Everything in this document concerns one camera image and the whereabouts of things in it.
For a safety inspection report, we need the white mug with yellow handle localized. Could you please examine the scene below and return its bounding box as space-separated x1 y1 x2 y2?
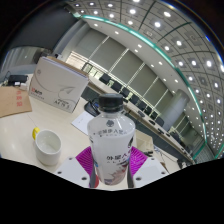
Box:
31 127 63 167

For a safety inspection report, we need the white copy paper box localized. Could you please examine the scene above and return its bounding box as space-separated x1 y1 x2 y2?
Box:
28 55 90 114

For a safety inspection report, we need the brown paper envelope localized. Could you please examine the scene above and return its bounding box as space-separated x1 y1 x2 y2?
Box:
0 85 33 119

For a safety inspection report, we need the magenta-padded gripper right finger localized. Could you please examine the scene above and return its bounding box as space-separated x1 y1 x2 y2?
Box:
127 146 169 188

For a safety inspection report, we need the clear plastic water bottle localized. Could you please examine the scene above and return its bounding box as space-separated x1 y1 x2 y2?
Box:
86 93 137 186

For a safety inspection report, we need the black desk device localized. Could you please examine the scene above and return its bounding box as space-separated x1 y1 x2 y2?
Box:
6 74 29 88

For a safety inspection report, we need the black desk telephone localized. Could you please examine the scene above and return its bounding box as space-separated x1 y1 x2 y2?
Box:
83 99 101 118

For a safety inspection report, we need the white printed paper sheet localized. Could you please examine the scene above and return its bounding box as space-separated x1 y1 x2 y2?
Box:
70 110 96 136

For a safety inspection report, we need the row of black office chairs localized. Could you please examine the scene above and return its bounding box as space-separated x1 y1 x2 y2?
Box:
98 72 183 141

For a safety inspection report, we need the small open white box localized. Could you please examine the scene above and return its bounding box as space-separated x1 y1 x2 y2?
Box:
134 129 156 158

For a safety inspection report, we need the group of ceiling lights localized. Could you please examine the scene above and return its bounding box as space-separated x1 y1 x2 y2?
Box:
71 0 224 148

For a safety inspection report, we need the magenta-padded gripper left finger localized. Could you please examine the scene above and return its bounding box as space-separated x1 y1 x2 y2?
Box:
53 146 98 189

